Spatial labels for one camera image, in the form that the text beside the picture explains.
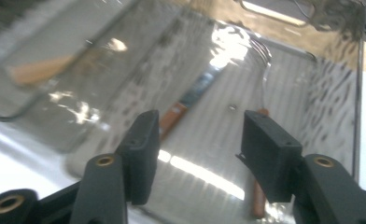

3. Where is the brown-handled table knife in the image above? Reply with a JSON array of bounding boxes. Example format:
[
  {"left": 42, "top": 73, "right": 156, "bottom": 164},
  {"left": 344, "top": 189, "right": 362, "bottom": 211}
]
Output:
[{"left": 158, "top": 66, "right": 226, "bottom": 143}]

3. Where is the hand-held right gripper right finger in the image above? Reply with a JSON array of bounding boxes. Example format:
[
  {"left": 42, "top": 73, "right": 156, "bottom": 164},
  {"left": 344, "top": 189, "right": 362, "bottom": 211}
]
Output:
[{"left": 236, "top": 110, "right": 303, "bottom": 203}]

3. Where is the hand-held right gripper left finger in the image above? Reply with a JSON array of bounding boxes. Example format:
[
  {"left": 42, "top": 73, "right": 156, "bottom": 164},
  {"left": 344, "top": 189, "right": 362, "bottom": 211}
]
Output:
[{"left": 115, "top": 109, "right": 161, "bottom": 206}]

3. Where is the white table sheet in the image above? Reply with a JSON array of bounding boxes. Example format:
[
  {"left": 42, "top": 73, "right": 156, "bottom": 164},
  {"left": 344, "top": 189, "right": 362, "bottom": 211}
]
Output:
[{"left": 0, "top": 69, "right": 366, "bottom": 224}]

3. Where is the clear spoon with wooden handle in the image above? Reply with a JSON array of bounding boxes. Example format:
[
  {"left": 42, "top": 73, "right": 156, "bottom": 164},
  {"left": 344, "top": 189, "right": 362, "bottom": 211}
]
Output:
[{"left": 7, "top": 54, "right": 79, "bottom": 87}]

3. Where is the smoky clear plastic bin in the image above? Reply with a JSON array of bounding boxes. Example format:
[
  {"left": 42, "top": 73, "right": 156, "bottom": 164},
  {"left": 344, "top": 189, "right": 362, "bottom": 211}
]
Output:
[
  {"left": 14, "top": 0, "right": 365, "bottom": 224},
  {"left": 0, "top": 0, "right": 142, "bottom": 155}
]

